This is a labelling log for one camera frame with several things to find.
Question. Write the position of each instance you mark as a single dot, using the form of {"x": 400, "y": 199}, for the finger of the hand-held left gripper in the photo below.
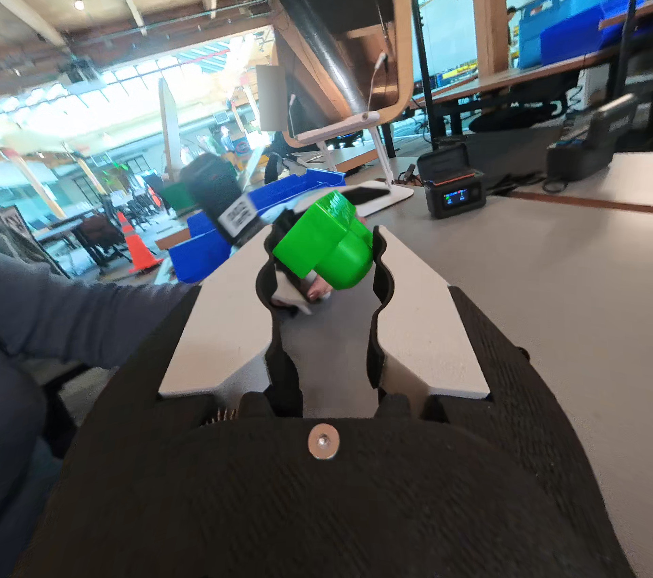
{"x": 291, "y": 211}
{"x": 293, "y": 295}

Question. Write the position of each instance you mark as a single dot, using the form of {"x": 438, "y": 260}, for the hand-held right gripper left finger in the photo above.
{"x": 224, "y": 333}

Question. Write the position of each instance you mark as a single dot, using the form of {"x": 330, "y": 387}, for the green plastic block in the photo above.
{"x": 326, "y": 241}

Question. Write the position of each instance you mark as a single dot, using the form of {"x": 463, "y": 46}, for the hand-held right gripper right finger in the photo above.
{"x": 428, "y": 333}

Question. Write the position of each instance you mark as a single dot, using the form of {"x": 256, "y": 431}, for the brown-topped desk black legs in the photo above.
{"x": 510, "y": 78}

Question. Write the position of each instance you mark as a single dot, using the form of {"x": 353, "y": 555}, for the light blue tool caddy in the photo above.
{"x": 530, "y": 37}

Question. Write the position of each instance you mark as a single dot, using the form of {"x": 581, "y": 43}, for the black office chair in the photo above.
{"x": 515, "y": 116}

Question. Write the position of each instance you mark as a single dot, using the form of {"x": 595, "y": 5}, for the wooden post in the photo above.
{"x": 487, "y": 1}

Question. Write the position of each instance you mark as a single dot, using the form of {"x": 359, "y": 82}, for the ceiling projector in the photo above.
{"x": 79, "y": 70}

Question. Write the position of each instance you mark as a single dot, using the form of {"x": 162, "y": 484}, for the black power station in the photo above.
{"x": 454, "y": 190}

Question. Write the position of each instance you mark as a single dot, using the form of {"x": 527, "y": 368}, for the person's left hand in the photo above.
{"x": 319, "y": 290}

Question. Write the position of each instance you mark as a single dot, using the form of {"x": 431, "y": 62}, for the brown office chair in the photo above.
{"x": 99, "y": 236}

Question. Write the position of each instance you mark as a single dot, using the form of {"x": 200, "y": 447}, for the black battery charger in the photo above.
{"x": 592, "y": 149}

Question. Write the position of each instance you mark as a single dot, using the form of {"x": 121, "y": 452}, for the white tilted panel on stand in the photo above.
{"x": 168, "y": 129}

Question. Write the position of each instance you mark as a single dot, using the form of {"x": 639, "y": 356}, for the person's left forearm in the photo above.
{"x": 92, "y": 318}

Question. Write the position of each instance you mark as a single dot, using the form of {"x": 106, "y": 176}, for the large blue plastic bin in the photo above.
{"x": 204, "y": 251}

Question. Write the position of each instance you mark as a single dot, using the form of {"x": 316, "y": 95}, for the orange traffic cone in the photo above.
{"x": 137, "y": 251}

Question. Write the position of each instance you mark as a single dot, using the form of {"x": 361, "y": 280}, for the wood-framed panel on stand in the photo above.
{"x": 403, "y": 27}

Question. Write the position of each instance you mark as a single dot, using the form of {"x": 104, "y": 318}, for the green panel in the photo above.
{"x": 178, "y": 195}

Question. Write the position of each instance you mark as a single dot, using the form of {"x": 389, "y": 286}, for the light on black tripod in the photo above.
{"x": 631, "y": 1}

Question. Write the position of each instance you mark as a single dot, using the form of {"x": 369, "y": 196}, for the dark blue plastic bin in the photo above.
{"x": 576, "y": 40}

